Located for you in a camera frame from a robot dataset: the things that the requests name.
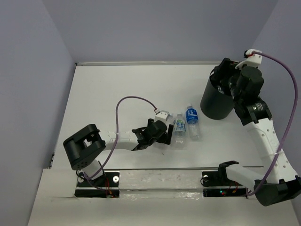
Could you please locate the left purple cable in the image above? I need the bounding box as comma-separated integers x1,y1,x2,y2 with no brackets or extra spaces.
82,95,160,196

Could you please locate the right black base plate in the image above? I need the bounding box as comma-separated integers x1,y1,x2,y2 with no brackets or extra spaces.
200,171,246,198

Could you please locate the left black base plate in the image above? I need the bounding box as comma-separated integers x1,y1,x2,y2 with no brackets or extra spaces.
74,170,120,198

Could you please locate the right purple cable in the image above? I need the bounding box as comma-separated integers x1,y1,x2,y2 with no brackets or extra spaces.
244,52,298,196

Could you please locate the black cylindrical bin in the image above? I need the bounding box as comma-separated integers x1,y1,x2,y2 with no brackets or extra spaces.
200,71,234,120

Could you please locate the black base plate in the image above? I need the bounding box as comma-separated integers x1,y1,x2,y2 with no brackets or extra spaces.
200,171,246,198
74,170,120,198

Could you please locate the blue label bottle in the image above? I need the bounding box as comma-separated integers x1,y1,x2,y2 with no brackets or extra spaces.
185,104,200,141

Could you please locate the green white label bottle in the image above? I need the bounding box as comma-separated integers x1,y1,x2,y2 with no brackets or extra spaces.
172,113,187,150

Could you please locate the purple cable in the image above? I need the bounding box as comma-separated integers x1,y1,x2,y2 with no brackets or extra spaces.
82,95,160,196
244,52,298,196

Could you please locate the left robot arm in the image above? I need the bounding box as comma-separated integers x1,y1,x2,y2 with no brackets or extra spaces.
63,119,174,186

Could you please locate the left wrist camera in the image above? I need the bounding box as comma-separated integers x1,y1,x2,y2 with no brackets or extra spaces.
154,109,170,123

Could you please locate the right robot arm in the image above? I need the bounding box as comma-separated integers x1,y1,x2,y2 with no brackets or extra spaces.
210,58,301,206

